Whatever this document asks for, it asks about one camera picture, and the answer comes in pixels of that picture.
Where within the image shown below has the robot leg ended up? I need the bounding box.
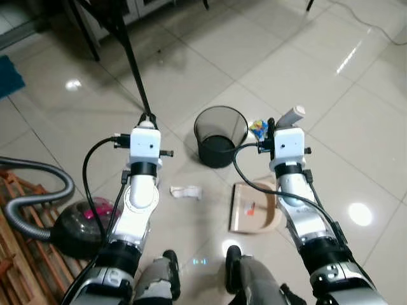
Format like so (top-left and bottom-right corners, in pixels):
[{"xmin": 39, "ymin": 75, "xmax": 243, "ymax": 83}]
[
  {"xmin": 225, "ymin": 244, "xmax": 307, "ymax": 305},
  {"xmin": 132, "ymin": 249, "xmax": 181, "ymax": 305}
]

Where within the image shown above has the black mesh waste bin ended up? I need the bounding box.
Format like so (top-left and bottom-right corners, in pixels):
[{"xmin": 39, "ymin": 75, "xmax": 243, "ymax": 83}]
[{"xmin": 193, "ymin": 105, "xmax": 250, "ymax": 170}]

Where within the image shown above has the crumpled white paper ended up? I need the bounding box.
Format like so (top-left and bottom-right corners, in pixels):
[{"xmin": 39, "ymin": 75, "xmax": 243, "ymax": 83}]
[{"xmin": 170, "ymin": 185, "xmax": 204, "ymax": 201}]

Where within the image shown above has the blue mat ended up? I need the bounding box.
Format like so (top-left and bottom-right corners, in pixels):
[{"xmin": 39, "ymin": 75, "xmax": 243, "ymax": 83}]
[{"xmin": 0, "ymin": 55, "xmax": 27, "ymax": 100}]

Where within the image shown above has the brown wooden rack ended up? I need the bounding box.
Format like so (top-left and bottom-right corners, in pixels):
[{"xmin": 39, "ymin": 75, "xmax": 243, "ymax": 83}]
[{"xmin": 0, "ymin": 168, "xmax": 72, "ymax": 305}]

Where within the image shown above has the robot right leg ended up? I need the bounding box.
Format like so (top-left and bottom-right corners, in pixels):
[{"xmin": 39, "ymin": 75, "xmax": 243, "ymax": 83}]
[{"xmin": 225, "ymin": 244, "xmax": 307, "ymax": 305}]

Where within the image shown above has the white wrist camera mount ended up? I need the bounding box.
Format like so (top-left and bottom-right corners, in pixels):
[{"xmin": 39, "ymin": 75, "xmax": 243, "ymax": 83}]
[
  {"xmin": 129, "ymin": 121, "xmax": 163, "ymax": 167},
  {"xmin": 272, "ymin": 128, "xmax": 308, "ymax": 167}
]

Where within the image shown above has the grey vacuum hose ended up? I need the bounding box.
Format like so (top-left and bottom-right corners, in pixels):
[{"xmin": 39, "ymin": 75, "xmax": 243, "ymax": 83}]
[{"xmin": 0, "ymin": 156, "xmax": 76, "ymax": 241}]

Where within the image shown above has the dark canister vacuum cleaner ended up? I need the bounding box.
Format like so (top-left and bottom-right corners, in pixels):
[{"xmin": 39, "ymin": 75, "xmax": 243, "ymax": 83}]
[{"xmin": 50, "ymin": 198, "xmax": 123, "ymax": 259}]

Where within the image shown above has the robot left leg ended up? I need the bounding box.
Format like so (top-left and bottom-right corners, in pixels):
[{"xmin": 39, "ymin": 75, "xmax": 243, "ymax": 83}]
[{"xmin": 132, "ymin": 249, "xmax": 181, "ymax": 305}]

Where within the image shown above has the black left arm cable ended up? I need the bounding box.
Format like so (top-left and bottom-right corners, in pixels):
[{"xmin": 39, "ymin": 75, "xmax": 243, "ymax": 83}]
[{"xmin": 81, "ymin": 134, "xmax": 132, "ymax": 258}]

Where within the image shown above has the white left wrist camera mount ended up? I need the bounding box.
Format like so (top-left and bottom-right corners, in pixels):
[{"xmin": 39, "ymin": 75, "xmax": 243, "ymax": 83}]
[{"xmin": 129, "ymin": 121, "xmax": 163, "ymax": 167}]

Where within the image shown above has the beige long-handled dustpan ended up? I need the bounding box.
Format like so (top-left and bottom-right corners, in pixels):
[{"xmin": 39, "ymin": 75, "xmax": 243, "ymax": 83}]
[{"xmin": 228, "ymin": 105, "xmax": 307, "ymax": 235}]

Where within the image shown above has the white floor cable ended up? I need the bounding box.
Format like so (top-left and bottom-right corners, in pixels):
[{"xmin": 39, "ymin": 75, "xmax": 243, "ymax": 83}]
[{"xmin": 329, "ymin": 0, "xmax": 407, "ymax": 46}]

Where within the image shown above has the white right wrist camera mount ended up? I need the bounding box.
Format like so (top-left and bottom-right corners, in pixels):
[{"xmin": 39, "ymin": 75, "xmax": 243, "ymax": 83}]
[{"xmin": 272, "ymin": 128, "xmax": 308, "ymax": 167}]

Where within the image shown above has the colourful crumpled wrapper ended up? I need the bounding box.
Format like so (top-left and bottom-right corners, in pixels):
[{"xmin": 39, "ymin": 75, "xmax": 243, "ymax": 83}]
[{"xmin": 249, "ymin": 119, "xmax": 268, "ymax": 142}]

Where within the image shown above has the black metal table leg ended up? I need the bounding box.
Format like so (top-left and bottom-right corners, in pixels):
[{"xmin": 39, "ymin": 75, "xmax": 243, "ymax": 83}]
[
  {"xmin": 62, "ymin": 0, "xmax": 102, "ymax": 63},
  {"xmin": 71, "ymin": 0, "xmax": 154, "ymax": 119}
]

